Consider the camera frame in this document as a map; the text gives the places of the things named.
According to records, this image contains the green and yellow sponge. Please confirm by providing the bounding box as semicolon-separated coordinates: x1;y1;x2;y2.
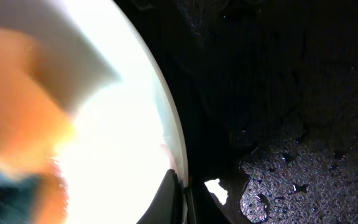
0;24;77;224

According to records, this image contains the green plate with big stain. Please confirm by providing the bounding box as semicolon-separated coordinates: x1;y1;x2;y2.
0;0;189;224

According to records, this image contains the round black tray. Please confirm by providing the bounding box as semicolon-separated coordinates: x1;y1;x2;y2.
118;0;358;223

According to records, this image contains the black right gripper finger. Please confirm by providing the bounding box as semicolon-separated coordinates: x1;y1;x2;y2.
137;169;184;224

